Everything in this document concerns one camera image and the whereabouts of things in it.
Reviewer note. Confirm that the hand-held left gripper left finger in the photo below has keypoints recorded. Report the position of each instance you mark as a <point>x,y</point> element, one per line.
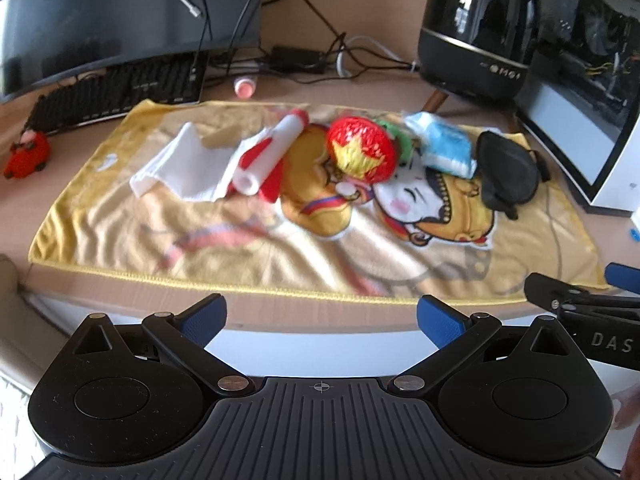
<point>205,317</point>

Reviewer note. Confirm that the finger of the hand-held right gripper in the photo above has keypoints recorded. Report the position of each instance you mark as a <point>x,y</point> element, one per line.
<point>622,276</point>
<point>550,292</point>

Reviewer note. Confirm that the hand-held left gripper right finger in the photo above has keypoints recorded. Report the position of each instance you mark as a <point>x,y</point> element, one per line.
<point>440,322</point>

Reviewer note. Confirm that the white tissue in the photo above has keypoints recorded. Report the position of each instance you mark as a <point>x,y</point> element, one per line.
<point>185,165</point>

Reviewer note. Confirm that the red container yellow star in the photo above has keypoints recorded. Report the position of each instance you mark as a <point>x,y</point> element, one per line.
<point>360,145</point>

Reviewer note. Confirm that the small blue object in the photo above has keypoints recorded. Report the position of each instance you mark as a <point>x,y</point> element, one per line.
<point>635,233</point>

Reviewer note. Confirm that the yellow printed towel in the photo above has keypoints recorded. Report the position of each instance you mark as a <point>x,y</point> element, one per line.
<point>200,250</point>

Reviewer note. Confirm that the black eye mask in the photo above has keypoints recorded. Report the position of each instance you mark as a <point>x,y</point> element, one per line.
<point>505,170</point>

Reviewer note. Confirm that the white computer case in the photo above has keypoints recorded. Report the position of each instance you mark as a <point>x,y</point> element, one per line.
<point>575,125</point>

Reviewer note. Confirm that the blue white tissue packet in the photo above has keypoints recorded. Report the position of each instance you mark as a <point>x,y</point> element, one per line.
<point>445,147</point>

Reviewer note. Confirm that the red white rolled cloth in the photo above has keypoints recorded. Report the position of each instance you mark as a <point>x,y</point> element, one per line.
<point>272,150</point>

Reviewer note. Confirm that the green plastic object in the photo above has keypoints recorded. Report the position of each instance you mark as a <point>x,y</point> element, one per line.
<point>406,142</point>

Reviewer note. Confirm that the grey chair armrest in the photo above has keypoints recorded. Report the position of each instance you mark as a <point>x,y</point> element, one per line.
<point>20,320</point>

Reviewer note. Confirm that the small pink bottle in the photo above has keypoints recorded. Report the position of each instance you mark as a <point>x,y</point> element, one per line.
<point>245,88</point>

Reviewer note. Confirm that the red crochet toy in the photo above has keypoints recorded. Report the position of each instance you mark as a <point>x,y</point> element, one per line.
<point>27,157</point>

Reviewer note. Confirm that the black keyboard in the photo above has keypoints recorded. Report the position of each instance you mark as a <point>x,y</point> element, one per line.
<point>125,85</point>

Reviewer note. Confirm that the black power adapter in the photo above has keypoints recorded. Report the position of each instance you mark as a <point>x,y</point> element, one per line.
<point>295,57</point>

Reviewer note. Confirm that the black round speaker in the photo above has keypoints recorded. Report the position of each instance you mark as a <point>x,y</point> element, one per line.
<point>475,25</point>

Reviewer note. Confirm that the black curved monitor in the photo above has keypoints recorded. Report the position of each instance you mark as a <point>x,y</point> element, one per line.
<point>100,10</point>

